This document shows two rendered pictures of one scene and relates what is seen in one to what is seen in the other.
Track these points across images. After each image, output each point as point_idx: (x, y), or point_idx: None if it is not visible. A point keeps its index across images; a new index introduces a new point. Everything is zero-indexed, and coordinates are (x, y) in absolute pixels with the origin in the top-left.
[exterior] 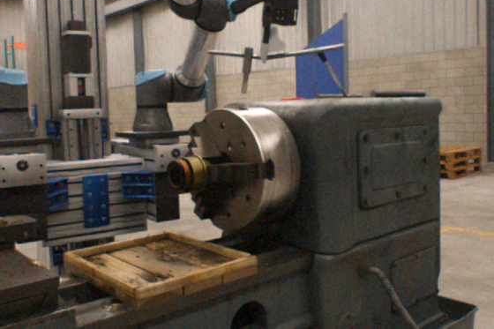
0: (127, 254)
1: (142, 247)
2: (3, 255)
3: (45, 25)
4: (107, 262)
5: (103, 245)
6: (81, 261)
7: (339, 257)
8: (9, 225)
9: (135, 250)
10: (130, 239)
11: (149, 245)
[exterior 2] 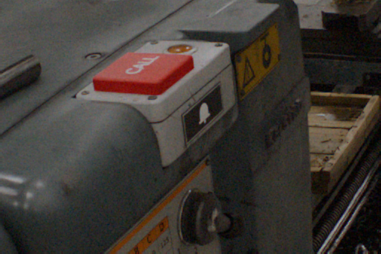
0: (324, 135)
1: (330, 151)
2: (319, 24)
3: None
4: (323, 118)
5: (359, 116)
6: (327, 92)
7: None
8: (328, 3)
9: (330, 144)
10: (347, 135)
11: (327, 157)
